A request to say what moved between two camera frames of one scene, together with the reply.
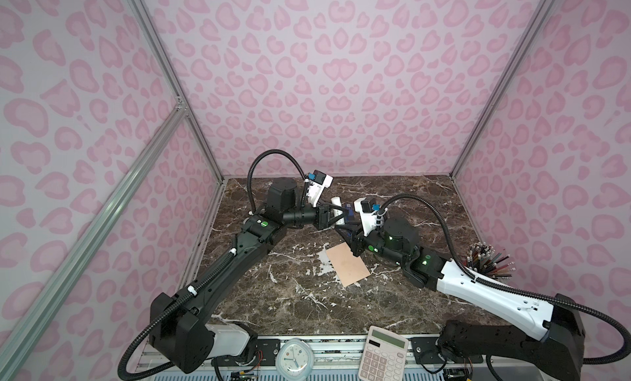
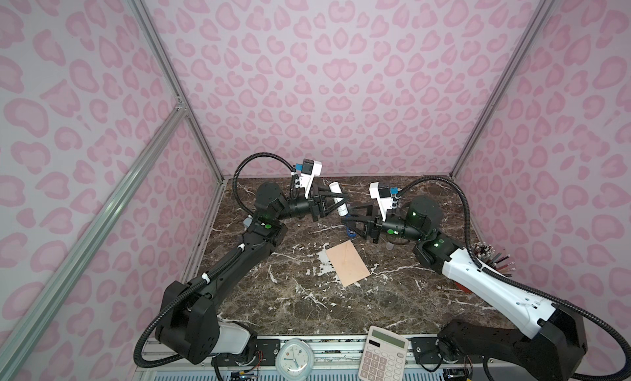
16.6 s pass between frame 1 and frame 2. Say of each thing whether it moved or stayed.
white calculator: stayed
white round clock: stayed
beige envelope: stayed
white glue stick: moved
